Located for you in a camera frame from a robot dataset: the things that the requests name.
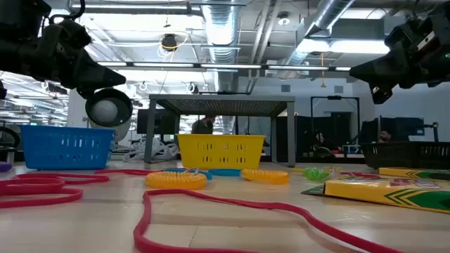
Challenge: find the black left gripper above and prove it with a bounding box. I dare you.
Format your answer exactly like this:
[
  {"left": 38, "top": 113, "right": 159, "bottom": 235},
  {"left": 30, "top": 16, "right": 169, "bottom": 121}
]
[{"left": 0, "top": 19, "right": 127, "bottom": 91}]

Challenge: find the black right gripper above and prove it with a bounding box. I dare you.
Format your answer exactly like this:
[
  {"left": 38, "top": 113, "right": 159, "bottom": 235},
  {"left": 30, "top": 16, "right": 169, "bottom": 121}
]
[{"left": 349, "top": 6, "right": 450, "bottom": 89}]

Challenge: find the blue plastic basket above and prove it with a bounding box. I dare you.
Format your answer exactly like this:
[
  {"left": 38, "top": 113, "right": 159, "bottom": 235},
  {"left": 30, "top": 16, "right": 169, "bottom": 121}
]
[{"left": 20, "top": 124, "right": 117, "bottom": 171}]

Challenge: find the yellow green crayon box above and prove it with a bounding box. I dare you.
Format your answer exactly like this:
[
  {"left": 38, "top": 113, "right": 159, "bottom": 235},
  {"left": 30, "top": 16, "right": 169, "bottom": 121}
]
[
  {"left": 378, "top": 167, "right": 450, "bottom": 181},
  {"left": 301, "top": 174, "right": 450, "bottom": 214}
]

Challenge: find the green spiral wrist coil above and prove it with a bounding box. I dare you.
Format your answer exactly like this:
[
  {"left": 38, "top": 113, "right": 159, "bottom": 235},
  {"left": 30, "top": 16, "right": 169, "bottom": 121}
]
[{"left": 302, "top": 166, "right": 337, "bottom": 182}]

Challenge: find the yellow-orange spiral wrist coil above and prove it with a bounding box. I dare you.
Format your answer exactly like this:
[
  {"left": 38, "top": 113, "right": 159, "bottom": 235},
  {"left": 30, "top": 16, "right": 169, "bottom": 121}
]
[
  {"left": 146, "top": 170, "right": 208, "bottom": 190},
  {"left": 240, "top": 168, "right": 290, "bottom": 186}
]

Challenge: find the yellow plastic basket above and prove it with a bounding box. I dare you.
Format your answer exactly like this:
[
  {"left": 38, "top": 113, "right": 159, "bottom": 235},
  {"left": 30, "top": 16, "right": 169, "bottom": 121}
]
[{"left": 176, "top": 134, "right": 266, "bottom": 171}]

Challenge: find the long red rubber band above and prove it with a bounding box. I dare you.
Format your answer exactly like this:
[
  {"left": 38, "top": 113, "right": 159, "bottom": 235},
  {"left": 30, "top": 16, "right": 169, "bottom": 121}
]
[{"left": 133, "top": 188, "right": 401, "bottom": 253}]

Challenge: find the black computer monitor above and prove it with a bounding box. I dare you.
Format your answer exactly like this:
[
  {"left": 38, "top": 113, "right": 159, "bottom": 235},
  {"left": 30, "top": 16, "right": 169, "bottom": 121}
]
[{"left": 136, "top": 108, "right": 180, "bottom": 135}]

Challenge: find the black plastic basket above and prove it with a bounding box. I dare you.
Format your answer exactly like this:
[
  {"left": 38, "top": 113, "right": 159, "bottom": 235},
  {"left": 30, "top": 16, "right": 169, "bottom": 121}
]
[{"left": 359, "top": 141, "right": 450, "bottom": 171}]

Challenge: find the grey perforated metal shelf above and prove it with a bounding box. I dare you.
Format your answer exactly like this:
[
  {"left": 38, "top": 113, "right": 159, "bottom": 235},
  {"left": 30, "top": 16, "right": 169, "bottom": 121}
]
[{"left": 143, "top": 93, "right": 297, "bottom": 168}]

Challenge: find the long ceiling light strip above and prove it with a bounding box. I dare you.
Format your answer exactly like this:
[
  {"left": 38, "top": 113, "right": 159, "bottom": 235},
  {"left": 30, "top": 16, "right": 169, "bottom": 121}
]
[{"left": 96, "top": 61, "right": 352, "bottom": 72}]

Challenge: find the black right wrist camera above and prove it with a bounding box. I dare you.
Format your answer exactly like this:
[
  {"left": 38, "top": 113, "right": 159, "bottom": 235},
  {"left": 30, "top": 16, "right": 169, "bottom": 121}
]
[{"left": 371, "top": 84, "right": 394, "bottom": 105}]

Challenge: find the black frame stand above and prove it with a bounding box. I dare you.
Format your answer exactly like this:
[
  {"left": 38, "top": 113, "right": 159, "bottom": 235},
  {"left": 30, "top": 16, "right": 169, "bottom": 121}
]
[{"left": 310, "top": 95, "right": 361, "bottom": 155}]

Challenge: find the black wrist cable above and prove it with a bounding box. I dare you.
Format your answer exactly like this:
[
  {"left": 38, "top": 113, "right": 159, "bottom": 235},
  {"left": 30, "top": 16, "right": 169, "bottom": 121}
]
[{"left": 49, "top": 0, "right": 86, "bottom": 24}]

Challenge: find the hanging black cable reel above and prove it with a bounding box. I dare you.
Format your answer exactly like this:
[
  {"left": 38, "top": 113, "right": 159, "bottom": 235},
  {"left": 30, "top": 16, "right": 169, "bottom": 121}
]
[{"left": 160, "top": 32, "right": 190, "bottom": 53}]

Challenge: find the white coiled cable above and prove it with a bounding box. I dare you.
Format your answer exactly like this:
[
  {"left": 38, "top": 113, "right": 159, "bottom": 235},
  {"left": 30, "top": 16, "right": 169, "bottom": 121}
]
[{"left": 121, "top": 136, "right": 179, "bottom": 163}]

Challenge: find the black curved cable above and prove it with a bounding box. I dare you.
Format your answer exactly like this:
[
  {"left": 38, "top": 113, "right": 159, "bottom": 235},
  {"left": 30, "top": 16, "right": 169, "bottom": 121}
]
[{"left": 0, "top": 125, "right": 21, "bottom": 163}]

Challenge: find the silver ribbed ventilation duct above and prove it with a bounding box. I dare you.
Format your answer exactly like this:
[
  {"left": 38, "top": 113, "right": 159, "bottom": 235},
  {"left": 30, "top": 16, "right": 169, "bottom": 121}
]
[{"left": 200, "top": 0, "right": 240, "bottom": 93}]

